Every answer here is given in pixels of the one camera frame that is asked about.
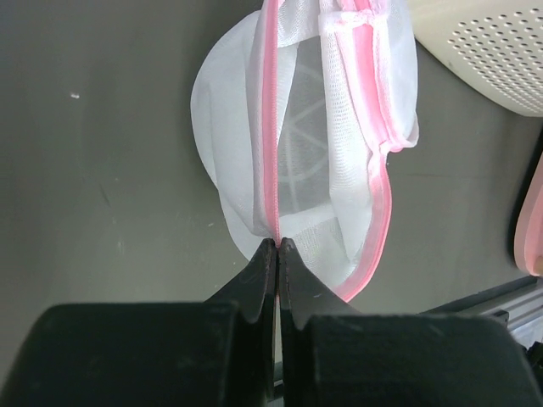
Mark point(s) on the white mesh laundry bag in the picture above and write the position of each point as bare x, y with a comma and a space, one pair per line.
294, 112

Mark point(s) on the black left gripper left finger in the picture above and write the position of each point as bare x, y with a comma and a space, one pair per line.
219, 352

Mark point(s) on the pink two-tier side table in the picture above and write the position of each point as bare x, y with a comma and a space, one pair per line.
527, 240

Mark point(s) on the cream laundry basket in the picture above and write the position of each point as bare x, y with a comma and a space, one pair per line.
493, 46

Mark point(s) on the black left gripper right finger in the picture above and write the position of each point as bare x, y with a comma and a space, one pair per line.
333, 355

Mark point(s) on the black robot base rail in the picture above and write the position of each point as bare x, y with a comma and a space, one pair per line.
518, 304

